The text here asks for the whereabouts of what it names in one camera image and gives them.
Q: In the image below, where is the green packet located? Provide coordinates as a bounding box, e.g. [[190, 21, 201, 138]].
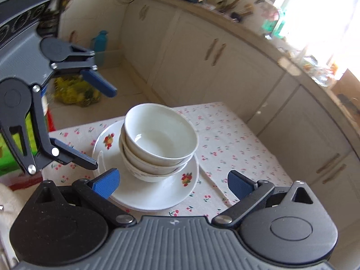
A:
[[0, 112, 40, 175]]

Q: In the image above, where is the white flower-print bowl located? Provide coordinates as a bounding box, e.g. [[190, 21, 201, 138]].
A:
[[123, 157, 192, 183], [124, 103, 200, 167], [119, 131, 195, 175]]

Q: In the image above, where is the yellow plastic bag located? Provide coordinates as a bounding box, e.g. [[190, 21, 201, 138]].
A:
[[53, 76, 102, 108]]

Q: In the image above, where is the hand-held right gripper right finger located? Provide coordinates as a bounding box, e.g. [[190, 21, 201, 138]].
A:
[[212, 170, 315, 229]]

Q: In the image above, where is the cream cloth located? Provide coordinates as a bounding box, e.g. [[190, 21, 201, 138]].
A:
[[0, 184, 38, 231]]

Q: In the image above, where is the teal bottle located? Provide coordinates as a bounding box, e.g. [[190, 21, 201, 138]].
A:
[[90, 30, 109, 68]]

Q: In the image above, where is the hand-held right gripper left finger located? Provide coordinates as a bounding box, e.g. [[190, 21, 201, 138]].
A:
[[34, 167, 137, 229]]

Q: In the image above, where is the cherry-print tablecloth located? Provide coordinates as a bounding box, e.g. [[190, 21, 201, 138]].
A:
[[42, 102, 294, 218]]

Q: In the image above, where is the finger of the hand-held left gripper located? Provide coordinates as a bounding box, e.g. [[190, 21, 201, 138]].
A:
[[50, 43, 118, 98], [0, 84, 99, 175]]

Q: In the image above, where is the white kitchen cabinet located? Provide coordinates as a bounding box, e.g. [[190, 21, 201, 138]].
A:
[[119, 0, 360, 259]]

